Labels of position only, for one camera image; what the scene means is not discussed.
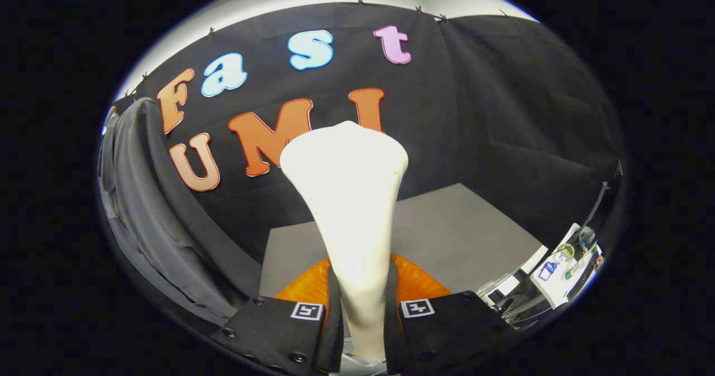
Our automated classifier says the white desk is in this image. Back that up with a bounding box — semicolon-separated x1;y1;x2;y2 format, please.
530;223;604;310

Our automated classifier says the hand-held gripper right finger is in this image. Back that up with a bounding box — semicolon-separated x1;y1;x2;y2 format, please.
384;253;520;375

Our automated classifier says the grey cabinet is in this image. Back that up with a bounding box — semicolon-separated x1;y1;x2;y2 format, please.
259;183;551;310

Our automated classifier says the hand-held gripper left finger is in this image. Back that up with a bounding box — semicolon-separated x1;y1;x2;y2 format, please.
211;258;344;374

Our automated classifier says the grey button-up shirt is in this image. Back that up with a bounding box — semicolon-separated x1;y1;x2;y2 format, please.
98;98;263;326

